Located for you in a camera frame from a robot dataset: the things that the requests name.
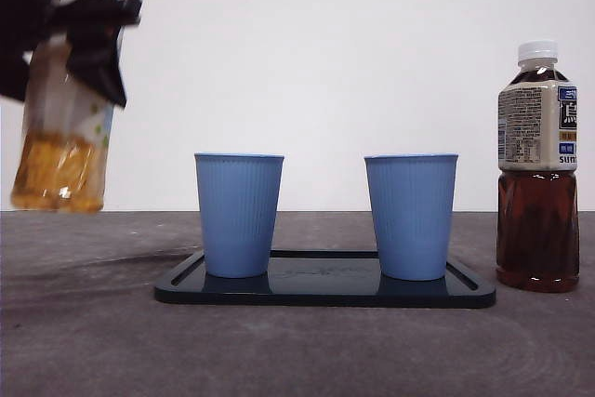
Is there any light tea bottle white label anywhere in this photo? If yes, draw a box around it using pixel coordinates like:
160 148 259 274
9 0 117 215

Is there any dark tea bottle beige label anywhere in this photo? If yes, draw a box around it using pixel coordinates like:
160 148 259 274
495 39 581 295

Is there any blue ribbed cup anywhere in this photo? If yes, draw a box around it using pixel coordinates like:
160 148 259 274
193 152 285 279
364 152 460 282

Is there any dark navy rectangular tray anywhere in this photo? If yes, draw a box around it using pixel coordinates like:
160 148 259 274
153 249 497 309

